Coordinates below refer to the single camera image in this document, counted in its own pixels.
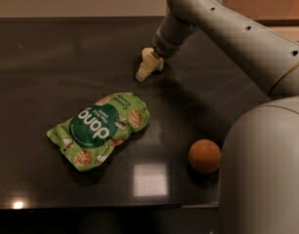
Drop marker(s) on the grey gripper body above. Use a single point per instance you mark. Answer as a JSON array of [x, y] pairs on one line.
[[164, 47]]

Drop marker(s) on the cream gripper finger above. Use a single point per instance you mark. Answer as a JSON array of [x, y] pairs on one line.
[[142, 73]]

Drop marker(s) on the yellow sponge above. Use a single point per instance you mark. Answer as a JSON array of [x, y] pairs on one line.
[[151, 60]]

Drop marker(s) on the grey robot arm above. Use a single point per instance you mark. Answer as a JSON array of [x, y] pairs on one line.
[[258, 185]]

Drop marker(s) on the green snack bag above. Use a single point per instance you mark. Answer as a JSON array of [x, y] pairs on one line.
[[87, 139]]

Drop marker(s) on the orange fruit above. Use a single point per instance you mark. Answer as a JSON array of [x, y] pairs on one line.
[[204, 156]]

